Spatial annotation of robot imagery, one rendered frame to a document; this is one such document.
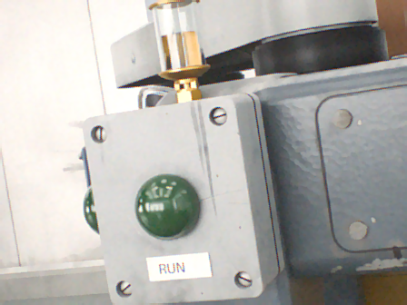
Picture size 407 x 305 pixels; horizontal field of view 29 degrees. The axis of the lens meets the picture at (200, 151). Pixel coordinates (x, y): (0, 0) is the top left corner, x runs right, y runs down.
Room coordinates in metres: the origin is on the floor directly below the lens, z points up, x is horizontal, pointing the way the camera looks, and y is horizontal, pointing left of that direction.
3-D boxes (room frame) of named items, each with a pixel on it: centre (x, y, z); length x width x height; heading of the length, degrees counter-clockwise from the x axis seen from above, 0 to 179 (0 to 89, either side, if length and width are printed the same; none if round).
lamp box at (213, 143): (0.37, 0.01, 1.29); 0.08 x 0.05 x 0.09; 71
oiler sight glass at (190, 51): (0.43, 0.00, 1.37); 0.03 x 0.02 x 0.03; 71
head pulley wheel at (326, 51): (0.53, -0.09, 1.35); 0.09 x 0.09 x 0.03
